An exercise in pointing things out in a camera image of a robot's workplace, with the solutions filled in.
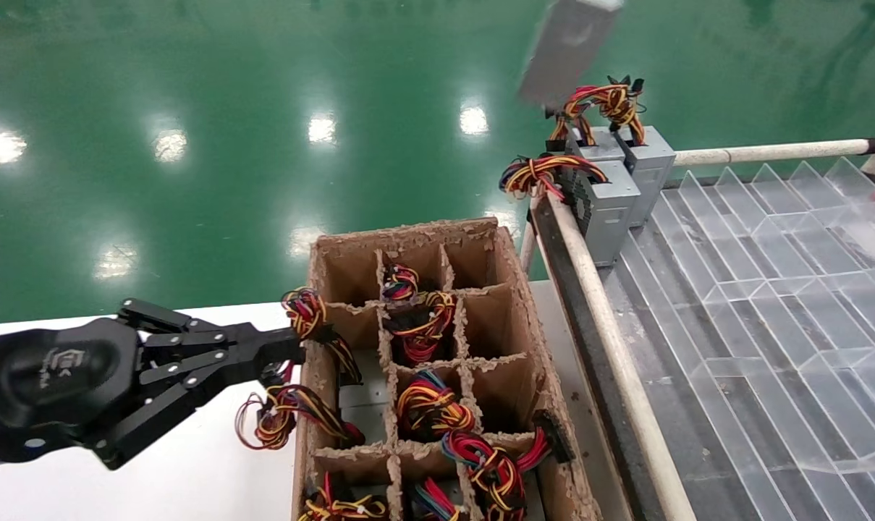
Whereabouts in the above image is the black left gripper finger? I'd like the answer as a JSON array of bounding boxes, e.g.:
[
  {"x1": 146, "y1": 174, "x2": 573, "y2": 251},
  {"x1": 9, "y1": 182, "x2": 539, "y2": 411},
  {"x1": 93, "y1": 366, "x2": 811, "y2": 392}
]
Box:
[
  {"x1": 93, "y1": 349, "x2": 304, "y2": 471},
  {"x1": 117, "y1": 298, "x2": 306, "y2": 370}
]

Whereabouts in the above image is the transparent plastic divider tray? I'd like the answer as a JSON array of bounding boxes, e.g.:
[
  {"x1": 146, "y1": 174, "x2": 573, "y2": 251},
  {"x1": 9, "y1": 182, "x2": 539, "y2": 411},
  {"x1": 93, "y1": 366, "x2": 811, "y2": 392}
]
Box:
[{"x1": 600, "y1": 156, "x2": 875, "y2": 521}]

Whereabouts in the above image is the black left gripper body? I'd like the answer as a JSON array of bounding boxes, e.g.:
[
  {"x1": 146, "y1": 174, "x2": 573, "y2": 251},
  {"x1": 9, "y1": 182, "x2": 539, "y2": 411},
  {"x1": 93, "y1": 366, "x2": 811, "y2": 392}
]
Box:
[{"x1": 0, "y1": 318, "x2": 146, "y2": 470}]

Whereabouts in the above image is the long white rack pipe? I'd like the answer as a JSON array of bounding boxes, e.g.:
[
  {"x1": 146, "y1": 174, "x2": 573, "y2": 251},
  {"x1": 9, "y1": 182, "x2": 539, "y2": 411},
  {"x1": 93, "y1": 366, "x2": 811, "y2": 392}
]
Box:
[{"x1": 546, "y1": 192, "x2": 698, "y2": 521}]

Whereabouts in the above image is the black rack rail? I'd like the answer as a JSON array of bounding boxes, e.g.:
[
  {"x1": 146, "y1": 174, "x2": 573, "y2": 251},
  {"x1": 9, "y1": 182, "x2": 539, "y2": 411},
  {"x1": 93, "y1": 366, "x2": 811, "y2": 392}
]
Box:
[{"x1": 531, "y1": 197, "x2": 666, "y2": 521}]

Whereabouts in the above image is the grey power supply with wires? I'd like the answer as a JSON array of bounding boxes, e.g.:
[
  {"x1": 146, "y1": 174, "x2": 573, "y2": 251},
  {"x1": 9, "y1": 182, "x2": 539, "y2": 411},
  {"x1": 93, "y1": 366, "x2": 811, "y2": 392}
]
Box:
[
  {"x1": 546, "y1": 85, "x2": 626, "y2": 166},
  {"x1": 234, "y1": 360, "x2": 389, "y2": 451},
  {"x1": 589, "y1": 75, "x2": 677, "y2": 229},
  {"x1": 395, "y1": 369, "x2": 476, "y2": 442},
  {"x1": 441, "y1": 409, "x2": 575, "y2": 521},
  {"x1": 408, "y1": 478, "x2": 458, "y2": 521},
  {"x1": 381, "y1": 264, "x2": 420, "y2": 302},
  {"x1": 517, "y1": 0, "x2": 624, "y2": 111},
  {"x1": 383, "y1": 291, "x2": 457, "y2": 364},
  {"x1": 499, "y1": 153, "x2": 642, "y2": 267},
  {"x1": 281, "y1": 287, "x2": 389, "y2": 406},
  {"x1": 296, "y1": 472, "x2": 389, "y2": 521}
]

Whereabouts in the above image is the white rack cross pipe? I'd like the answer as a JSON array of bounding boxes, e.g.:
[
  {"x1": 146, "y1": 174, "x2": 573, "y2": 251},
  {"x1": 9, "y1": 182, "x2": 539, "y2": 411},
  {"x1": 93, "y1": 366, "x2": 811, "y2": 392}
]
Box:
[{"x1": 672, "y1": 137, "x2": 872, "y2": 167}]

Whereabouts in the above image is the brown cardboard divider box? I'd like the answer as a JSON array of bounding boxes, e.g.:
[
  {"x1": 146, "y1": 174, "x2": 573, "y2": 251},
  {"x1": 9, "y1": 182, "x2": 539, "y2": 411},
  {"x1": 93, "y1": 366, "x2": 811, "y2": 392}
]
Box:
[{"x1": 290, "y1": 217, "x2": 603, "y2": 521}]

